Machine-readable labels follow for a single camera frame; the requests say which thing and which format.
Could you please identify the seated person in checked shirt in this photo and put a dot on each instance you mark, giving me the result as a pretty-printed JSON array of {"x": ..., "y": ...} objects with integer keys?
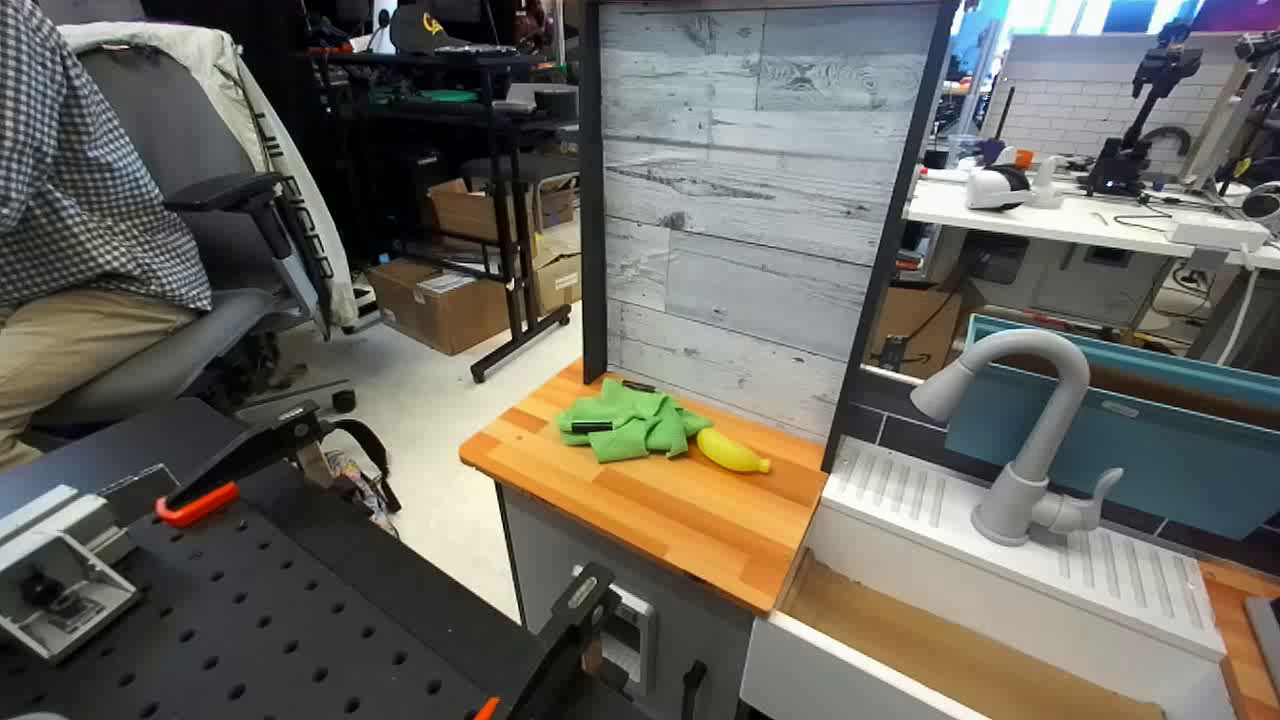
[{"x": 66, "y": 202}]

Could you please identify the aluminium bracket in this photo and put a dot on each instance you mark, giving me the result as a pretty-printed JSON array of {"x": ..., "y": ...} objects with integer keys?
[{"x": 53, "y": 592}]

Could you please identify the white sink basin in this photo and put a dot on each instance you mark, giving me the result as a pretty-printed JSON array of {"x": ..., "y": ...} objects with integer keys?
[{"x": 934, "y": 533}]

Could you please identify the grey cabinet under countertop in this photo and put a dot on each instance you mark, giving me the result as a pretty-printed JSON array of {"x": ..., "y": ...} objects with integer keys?
[{"x": 692, "y": 635}]

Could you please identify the dark cap with yellow logo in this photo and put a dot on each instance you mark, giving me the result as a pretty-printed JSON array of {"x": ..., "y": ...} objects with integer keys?
[{"x": 417, "y": 25}]

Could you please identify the wooden countertop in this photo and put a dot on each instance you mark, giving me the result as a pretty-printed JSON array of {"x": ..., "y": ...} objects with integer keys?
[{"x": 667, "y": 513}]

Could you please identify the wooden counter beside sink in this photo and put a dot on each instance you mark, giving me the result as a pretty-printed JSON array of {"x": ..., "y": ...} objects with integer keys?
[{"x": 1247, "y": 641}]

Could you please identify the teal panel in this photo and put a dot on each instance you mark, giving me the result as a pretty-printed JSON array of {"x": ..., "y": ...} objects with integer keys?
[{"x": 1174, "y": 447}]

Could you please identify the black metal desk stand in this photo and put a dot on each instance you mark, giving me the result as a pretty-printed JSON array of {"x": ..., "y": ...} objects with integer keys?
[{"x": 501, "y": 202}]

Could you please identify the grey kitchen tap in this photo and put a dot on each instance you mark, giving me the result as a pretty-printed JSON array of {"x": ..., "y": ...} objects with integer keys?
[{"x": 1035, "y": 468}]

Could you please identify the grey office chair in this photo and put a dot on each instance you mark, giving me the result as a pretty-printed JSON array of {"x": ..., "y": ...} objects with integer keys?
[{"x": 187, "y": 334}]

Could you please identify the white background table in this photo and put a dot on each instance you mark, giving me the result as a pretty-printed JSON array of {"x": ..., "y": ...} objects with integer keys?
[{"x": 1067, "y": 220}]

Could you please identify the flat cardboard box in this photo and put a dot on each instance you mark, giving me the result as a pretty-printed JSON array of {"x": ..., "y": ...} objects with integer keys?
[{"x": 433, "y": 306}]

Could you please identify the black clamp with orange tip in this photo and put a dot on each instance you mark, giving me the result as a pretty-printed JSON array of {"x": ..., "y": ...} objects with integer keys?
[{"x": 567, "y": 644}]

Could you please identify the tall cardboard box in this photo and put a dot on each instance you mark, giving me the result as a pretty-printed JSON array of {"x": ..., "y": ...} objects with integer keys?
[{"x": 466, "y": 210}]

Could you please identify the black background robot arm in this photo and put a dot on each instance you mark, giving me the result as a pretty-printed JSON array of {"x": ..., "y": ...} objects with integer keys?
[{"x": 1144, "y": 113}]

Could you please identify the white round object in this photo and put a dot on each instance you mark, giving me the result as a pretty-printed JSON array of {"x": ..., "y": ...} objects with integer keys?
[{"x": 989, "y": 190}]

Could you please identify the green cloth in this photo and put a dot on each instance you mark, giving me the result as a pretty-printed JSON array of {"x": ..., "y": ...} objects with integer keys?
[{"x": 633, "y": 425}]

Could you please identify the white cover on chair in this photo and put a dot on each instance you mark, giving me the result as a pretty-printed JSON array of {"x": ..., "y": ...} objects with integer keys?
[{"x": 275, "y": 127}]

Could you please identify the grey wood-pattern back panel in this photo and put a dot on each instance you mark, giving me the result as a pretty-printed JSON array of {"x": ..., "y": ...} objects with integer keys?
[{"x": 746, "y": 202}]

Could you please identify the yellow banana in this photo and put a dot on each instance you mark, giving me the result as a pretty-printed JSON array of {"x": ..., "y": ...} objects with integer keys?
[{"x": 728, "y": 454}]

